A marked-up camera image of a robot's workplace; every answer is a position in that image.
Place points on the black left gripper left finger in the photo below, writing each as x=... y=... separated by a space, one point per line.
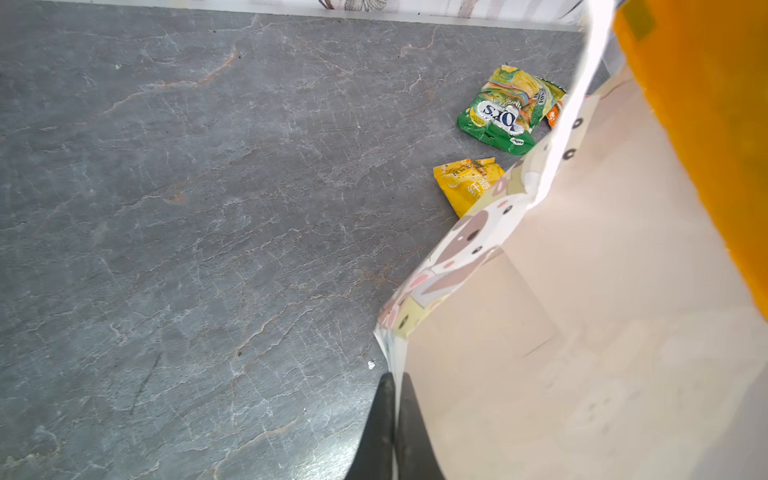
x=374 y=458

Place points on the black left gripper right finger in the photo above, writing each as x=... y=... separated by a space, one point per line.
x=415 y=456

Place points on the white cartoon paper gift bag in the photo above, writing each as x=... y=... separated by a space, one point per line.
x=585 y=319

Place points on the yellow snack packet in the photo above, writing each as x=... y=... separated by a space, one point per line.
x=464 y=182

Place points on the green Fox's candy bag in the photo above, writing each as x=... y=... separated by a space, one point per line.
x=507 y=108

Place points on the yellow Lot 100 candy bag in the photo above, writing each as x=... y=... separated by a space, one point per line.
x=703 y=68

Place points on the orange snack packet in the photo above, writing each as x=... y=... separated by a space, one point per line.
x=554 y=113

